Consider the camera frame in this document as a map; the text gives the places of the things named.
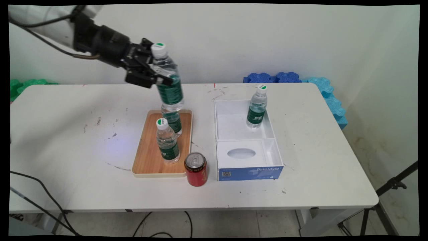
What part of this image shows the black cable under table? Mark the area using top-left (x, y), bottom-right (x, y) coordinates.
top-left (132, 211), bottom-right (194, 238)

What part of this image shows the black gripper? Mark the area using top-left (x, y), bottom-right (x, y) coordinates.
top-left (90, 25), bottom-right (174, 89)

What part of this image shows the wooden tray white rim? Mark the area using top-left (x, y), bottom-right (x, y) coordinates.
top-left (131, 109), bottom-right (194, 178)

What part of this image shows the dark blue foam block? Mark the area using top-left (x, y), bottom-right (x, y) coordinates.
top-left (243, 72), bottom-right (277, 84)
top-left (275, 71), bottom-right (303, 84)

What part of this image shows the light blue foam block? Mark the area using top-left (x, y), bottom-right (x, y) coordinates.
top-left (302, 76), bottom-right (348, 131)

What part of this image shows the red drink can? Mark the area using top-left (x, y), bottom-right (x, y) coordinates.
top-left (184, 152), bottom-right (208, 187)

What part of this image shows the water bottle green label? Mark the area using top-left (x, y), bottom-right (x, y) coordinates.
top-left (246, 84), bottom-right (268, 129)
top-left (155, 117), bottom-right (181, 165)
top-left (162, 110), bottom-right (183, 138)
top-left (150, 42), bottom-right (185, 113)

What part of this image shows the white cardboard box blue print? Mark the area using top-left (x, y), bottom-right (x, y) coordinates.
top-left (214, 99), bottom-right (285, 182)

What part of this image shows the green foam block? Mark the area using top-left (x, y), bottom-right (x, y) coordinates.
top-left (10, 78), bottom-right (59, 102)

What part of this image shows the black floor cable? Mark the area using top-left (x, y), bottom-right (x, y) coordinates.
top-left (9, 170), bottom-right (81, 237)

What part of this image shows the black tripod stand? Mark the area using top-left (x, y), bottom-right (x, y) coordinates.
top-left (337, 161), bottom-right (419, 237)

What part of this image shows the white table leg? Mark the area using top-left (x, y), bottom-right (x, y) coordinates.
top-left (296, 208), bottom-right (364, 237)

